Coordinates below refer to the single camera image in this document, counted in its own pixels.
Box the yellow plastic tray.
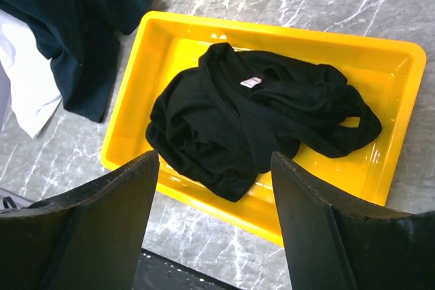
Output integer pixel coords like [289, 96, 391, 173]
[101, 12, 426, 244]

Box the black tank top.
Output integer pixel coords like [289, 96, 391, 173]
[145, 43, 382, 202]

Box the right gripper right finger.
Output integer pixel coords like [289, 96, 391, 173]
[271, 152, 434, 289]

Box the white tank top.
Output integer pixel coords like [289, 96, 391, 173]
[1, 11, 62, 138]

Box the navy jersey tank top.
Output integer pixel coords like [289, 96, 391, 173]
[1, 0, 153, 123]

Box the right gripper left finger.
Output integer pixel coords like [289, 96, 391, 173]
[1, 151, 160, 289]

